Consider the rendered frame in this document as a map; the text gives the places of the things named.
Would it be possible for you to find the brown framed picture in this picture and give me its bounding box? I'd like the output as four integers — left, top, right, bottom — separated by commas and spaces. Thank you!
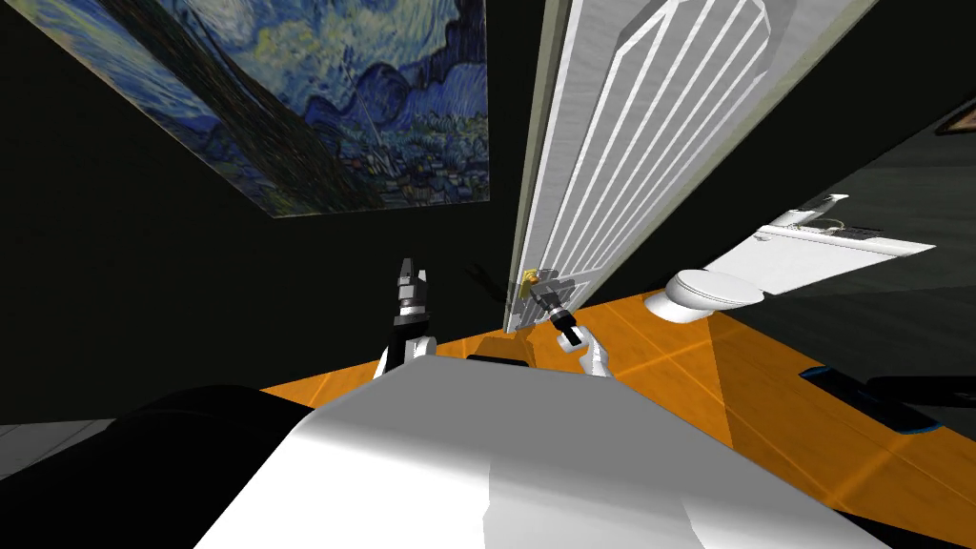
934, 101, 976, 138

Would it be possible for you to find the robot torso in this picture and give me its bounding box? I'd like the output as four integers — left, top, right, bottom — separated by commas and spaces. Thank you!
193, 355, 895, 549

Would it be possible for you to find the black blue-edged floor scale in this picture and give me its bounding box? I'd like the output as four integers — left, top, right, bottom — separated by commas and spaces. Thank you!
797, 365, 948, 437

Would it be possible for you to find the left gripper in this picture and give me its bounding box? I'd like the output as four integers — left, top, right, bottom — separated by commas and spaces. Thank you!
394, 257, 429, 319

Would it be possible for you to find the white toilet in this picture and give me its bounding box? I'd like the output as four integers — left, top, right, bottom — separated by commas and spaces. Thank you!
643, 268, 764, 325

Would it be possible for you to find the white panelled door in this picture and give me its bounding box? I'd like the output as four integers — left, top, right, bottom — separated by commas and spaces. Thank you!
501, 0, 880, 336

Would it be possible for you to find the blue starry night painting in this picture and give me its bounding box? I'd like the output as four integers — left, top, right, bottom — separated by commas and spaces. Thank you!
6, 0, 491, 220

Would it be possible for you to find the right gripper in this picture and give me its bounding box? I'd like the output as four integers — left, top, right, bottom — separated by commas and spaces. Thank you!
529, 280, 567, 315

